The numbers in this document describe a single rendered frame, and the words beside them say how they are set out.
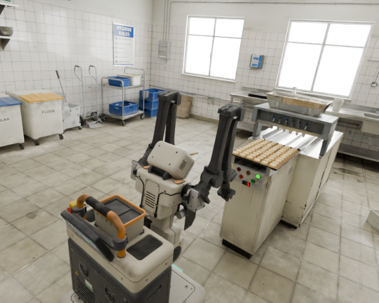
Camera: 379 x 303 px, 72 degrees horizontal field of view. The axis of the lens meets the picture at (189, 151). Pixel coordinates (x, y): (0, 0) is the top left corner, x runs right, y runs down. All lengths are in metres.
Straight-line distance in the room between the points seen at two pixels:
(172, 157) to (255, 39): 4.90
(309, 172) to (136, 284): 1.94
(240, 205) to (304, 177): 0.77
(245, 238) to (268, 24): 4.57
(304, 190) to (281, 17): 3.98
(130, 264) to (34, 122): 3.69
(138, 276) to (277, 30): 5.38
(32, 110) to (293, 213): 3.82
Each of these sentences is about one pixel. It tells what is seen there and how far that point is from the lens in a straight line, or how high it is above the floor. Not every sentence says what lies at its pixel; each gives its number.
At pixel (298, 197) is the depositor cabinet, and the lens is 2.78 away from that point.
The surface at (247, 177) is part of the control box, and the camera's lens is 2.06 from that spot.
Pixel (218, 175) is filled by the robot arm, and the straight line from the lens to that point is 1.37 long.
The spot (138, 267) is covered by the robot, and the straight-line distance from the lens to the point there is 1.17.
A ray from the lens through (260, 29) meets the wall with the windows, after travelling 6.01.
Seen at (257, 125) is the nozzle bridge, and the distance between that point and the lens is 2.83.
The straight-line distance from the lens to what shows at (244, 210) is 2.22.
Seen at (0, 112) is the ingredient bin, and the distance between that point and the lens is 4.34.
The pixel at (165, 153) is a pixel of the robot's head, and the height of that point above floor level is 1.13.
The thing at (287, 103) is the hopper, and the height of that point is 1.26.
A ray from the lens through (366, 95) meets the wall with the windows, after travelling 5.77.
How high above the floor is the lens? 1.65
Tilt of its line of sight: 22 degrees down
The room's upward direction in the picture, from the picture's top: 6 degrees clockwise
